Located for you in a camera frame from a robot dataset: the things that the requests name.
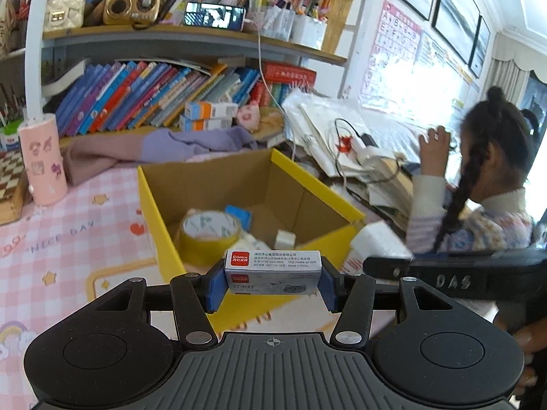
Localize white power strip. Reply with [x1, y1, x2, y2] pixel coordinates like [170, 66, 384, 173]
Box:
[333, 117, 377, 180]

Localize wooden chessboard box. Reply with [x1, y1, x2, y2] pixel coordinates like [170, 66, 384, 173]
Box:
[0, 149, 30, 226]

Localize yellow cardboard box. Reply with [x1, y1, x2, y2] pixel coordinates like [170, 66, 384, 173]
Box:
[137, 149, 366, 334]

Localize white charging cable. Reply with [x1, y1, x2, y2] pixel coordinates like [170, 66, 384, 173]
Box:
[245, 19, 300, 161]

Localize large white charger plug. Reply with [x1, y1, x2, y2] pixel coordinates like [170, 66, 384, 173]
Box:
[349, 221, 413, 271]

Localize person's right hand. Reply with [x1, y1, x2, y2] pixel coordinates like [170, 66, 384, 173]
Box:
[513, 320, 547, 398]

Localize white curtain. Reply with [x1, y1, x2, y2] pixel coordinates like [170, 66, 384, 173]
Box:
[487, 30, 547, 107]

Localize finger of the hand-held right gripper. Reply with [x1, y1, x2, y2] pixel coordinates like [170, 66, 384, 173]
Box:
[363, 248, 547, 304]

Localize white desk organizer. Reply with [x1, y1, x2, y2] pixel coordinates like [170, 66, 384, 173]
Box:
[293, 15, 328, 50]

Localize red flat box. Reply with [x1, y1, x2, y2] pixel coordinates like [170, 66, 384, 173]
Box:
[262, 62, 318, 88]

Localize yellow tape roll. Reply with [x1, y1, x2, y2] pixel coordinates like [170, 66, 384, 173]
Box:
[178, 210, 244, 265]

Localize wooden bookshelf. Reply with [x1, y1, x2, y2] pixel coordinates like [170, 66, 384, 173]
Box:
[40, 0, 368, 67]

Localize white blue spray bottle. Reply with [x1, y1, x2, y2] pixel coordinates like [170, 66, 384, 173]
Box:
[239, 227, 276, 252]

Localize pink purple garment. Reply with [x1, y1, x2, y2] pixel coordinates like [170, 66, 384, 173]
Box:
[62, 128, 259, 186]

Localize gold retro radio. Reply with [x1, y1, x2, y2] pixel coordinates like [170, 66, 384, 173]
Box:
[104, 0, 161, 26]

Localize thick black-cover book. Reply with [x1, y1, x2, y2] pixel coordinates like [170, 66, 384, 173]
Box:
[43, 60, 86, 95]

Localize small blue stapler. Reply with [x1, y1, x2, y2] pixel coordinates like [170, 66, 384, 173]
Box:
[224, 205, 253, 231]

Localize pink pig plush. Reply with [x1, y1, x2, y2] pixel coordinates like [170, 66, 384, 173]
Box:
[236, 101, 261, 131]

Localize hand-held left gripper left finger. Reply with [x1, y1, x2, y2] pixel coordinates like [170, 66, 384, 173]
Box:
[85, 262, 226, 350]

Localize row of large children's books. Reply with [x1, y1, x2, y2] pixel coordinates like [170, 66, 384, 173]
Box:
[55, 62, 283, 137]

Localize smartphone with lit screen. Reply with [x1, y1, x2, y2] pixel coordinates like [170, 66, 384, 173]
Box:
[184, 2, 247, 31]

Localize small black framed picture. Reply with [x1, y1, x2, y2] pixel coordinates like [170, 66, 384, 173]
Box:
[468, 15, 492, 79]

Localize white shelf post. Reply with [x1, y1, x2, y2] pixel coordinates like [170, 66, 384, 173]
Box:
[25, 0, 56, 122]

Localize pink cylindrical canister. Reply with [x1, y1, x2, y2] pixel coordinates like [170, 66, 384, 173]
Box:
[18, 113, 69, 206]

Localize pink alphabet poster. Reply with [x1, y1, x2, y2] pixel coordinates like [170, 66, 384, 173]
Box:
[362, 0, 424, 114]

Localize white quilted handbag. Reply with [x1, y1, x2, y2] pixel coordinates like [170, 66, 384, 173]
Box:
[45, 0, 85, 32]

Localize white tub green lid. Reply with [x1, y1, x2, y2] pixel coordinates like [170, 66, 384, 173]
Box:
[0, 126, 22, 153]

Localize orange blue white carton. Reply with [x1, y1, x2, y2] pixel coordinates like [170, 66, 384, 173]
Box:
[185, 101, 239, 120]
[179, 116, 234, 133]

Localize white wall chart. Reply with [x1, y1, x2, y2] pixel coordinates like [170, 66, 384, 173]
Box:
[416, 30, 481, 114]

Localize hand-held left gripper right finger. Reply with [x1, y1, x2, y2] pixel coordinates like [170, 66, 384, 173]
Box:
[320, 257, 466, 349]

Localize bundle of coloured markers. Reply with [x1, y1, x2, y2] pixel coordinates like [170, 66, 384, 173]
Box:
[252, 0, 325, 22]

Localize grey staples box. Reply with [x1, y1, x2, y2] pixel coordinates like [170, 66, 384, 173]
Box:
[224, 249, 322, 296]

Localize stack of papers and books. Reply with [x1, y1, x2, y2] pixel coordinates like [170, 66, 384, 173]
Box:
[282, 87, 419, 231]

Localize bundle of pens and brushes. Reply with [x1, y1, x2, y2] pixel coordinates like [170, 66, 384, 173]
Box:
[0, 83, 22, 131]

